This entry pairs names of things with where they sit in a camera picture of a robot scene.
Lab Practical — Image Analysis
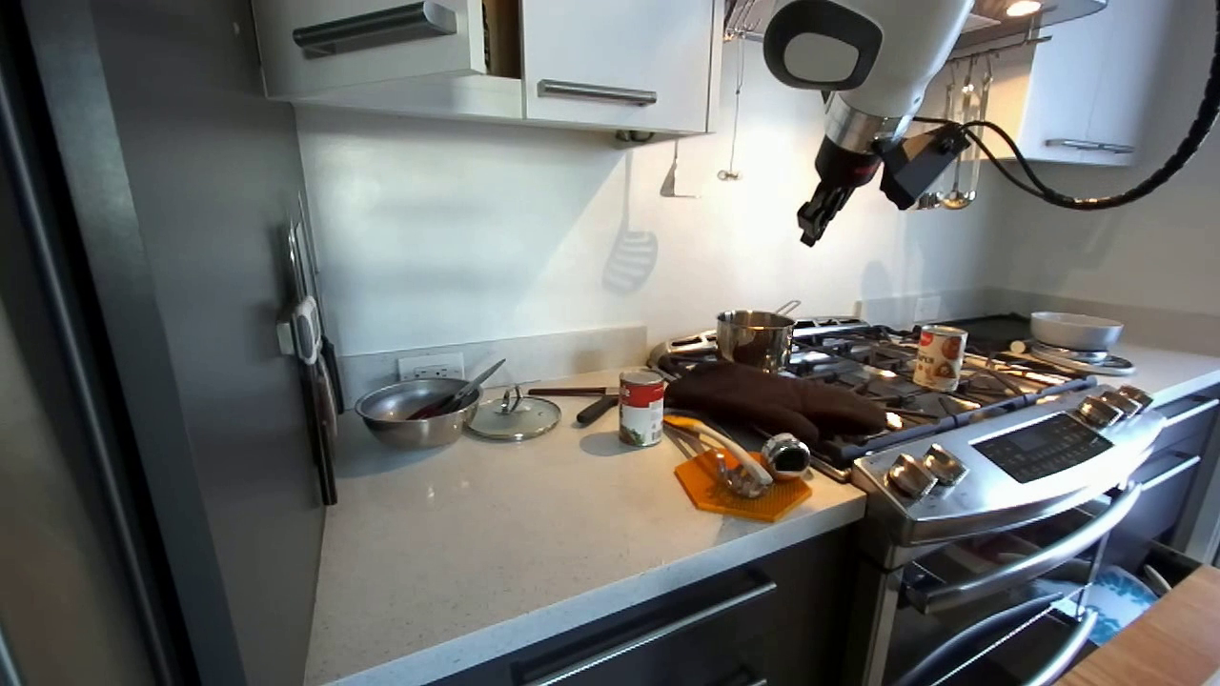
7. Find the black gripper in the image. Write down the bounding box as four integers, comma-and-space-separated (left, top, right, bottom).
791, 130, 884, 253

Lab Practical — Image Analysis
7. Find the brown oven mitt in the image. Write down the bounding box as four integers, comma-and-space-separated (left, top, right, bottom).
662, 362, 890, 448

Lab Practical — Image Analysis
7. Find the thin hanging white utensil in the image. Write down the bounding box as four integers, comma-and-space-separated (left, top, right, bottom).
711, 33, 747, 188

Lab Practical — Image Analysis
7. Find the small steel saucepan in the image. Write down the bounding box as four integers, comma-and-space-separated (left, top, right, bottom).
711, 297, 809, 372

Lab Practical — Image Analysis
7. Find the small hanging white utensil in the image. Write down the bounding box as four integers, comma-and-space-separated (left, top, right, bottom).
657, 132, 699, 201

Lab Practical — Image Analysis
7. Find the patterned ceramic mug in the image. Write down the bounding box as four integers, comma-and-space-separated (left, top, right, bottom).
912, 325, 973, 396

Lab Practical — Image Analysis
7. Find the white upper kitchen cabinet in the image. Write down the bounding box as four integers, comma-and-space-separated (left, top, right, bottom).
247, 0, 721, 142
1012, 0, 1176, 171

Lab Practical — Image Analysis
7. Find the red white soup can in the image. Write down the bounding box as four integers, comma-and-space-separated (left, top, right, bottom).
617, 368, 672, 448

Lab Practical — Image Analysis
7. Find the silver stove knob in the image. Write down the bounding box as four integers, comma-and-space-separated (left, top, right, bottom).
1104, 382, 1155, 417
884, 455, 937, 503
918, 442, 969, 492
1070, 393, 1120, 431

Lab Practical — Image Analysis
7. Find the stainless steel gas range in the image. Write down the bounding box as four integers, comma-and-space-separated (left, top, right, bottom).
645, 310, 1220, 686

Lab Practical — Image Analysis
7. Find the glass pot lid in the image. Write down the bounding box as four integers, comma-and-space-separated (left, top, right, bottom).
465, 382, 563, 445

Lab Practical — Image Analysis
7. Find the metal spoon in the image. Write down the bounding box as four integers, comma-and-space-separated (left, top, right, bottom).
411, 356, 512, 420

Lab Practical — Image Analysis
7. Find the dark lower kitchen cabinet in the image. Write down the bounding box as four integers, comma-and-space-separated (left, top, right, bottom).
430, 526, 868, 686

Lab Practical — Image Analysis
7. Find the silver metal bowl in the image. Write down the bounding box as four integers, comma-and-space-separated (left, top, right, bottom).
350, 372, 484, 455

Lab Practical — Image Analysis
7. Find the blue patterned rug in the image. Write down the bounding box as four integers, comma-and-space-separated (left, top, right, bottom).
1077, 563, 1165, 640

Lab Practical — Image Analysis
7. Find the white magnetic hook holder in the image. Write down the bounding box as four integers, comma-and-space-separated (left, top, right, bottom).
274, 295, 325, 372

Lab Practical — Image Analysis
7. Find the wooden table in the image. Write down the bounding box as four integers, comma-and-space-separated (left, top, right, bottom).
1054, 563, 1220, 686

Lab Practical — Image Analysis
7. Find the dark hanging utensil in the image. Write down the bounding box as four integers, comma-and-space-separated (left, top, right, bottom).
301, 340, 348, 511

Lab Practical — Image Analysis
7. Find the stainless steel refrigerator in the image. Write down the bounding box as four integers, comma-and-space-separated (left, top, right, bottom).
0, 0, 338, 686

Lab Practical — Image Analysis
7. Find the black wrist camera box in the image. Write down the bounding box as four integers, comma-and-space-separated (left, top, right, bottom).
876, 123, 973, 212

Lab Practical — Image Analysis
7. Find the white yellow handled pasta fork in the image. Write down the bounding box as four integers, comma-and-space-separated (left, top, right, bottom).
660, 410, 817, 484

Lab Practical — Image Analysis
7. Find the metal utensil rail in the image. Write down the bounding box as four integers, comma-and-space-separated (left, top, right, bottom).
950, 22, 1062, 65

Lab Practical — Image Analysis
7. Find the dark red handled knife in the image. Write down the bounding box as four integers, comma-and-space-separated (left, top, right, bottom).
523, 382, 615, 400

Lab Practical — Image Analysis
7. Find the white wall outlet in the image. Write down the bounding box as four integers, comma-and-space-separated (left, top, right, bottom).
392, 349, 474, 385

